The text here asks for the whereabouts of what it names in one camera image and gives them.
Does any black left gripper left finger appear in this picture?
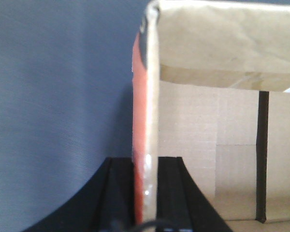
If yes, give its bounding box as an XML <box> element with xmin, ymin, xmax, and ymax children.
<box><xmin>26</xmin><ymin>158</ymin><xmax>135</xmax><ymax>232</ymax></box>

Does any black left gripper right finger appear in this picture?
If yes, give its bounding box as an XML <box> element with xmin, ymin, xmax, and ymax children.
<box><xmin>157</xmin><ymin>157</ymin><xmax>232</xmax><ymax>232</ymax></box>

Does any large brown cardboard box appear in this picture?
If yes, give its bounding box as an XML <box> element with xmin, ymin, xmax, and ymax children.
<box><xmin>132</xmin><ymin>0</ymin><xmax>290</xmax><ymax>231</ymax></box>

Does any black strap on box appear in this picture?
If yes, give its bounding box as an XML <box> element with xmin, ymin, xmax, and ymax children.
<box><xmin>255</xmin><ymin>91</ymin><xmax>270</xmax><ymax>222</ymax></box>

